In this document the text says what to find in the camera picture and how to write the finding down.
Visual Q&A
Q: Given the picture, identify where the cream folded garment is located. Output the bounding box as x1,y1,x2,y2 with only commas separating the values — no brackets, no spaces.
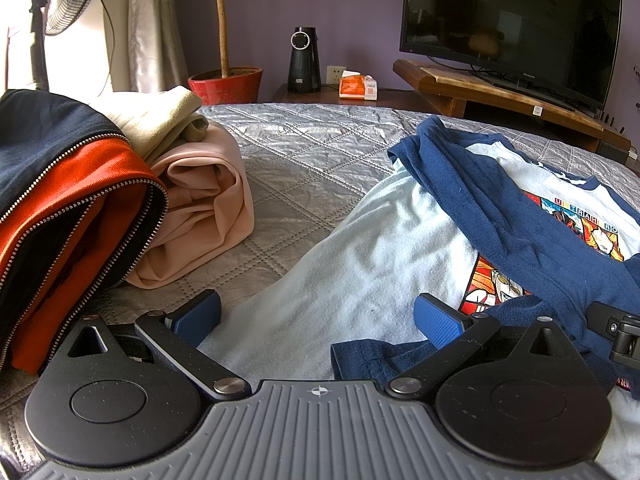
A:
102,86,208,163

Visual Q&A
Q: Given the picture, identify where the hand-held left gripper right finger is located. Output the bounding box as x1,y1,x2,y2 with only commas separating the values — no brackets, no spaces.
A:
387,292,583,403

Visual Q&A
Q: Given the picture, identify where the potted tree in red pot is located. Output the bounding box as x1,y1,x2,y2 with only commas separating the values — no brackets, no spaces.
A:
160,0,264,107

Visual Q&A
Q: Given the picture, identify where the black television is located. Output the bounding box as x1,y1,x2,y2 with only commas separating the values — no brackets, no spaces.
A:
398,0,623,113

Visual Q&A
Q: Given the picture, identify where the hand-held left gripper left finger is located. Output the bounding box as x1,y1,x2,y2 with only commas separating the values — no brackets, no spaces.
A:
62,289,253,403

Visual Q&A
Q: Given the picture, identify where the black router with antennas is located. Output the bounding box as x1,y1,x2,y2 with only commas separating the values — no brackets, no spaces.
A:
594,109,628,135

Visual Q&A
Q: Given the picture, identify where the black standing fan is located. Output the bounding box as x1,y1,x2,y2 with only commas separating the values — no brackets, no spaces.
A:
20,0,107,92

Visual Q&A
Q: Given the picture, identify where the thin black fan cable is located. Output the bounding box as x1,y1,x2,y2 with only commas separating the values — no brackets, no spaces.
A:
95,0,117,95

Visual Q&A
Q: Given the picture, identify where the beige curtain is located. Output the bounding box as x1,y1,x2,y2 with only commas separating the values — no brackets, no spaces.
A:
127,0,191,93

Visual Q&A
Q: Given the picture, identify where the white and blue printed shirt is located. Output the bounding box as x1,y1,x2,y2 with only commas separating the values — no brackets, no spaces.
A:
197,115,640,476

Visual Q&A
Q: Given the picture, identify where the navy and orange zip bag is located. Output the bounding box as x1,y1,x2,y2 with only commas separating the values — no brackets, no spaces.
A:
0,89,170,376

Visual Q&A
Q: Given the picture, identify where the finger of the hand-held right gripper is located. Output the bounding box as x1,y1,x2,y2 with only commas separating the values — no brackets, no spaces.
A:
585,301,640,366

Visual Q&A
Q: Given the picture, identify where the wooden television stand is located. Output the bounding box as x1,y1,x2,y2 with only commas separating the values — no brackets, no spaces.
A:
392,59,632,153

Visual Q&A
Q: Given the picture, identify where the orange tissue pack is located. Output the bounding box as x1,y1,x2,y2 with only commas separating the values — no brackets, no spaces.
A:
338,71,377,101

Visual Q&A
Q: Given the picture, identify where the pink folded garment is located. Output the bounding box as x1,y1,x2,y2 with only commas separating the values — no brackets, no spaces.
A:
127,122,257,290

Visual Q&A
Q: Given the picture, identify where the dark low cabinet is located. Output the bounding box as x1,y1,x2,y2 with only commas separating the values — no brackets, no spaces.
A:
597,140,640,166

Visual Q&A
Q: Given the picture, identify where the dark low side table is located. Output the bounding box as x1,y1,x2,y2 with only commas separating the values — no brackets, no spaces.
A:
272,82,416,107

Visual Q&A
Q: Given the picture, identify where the black cylindrical appliance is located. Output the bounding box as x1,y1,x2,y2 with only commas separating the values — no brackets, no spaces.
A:
286,26,322,94

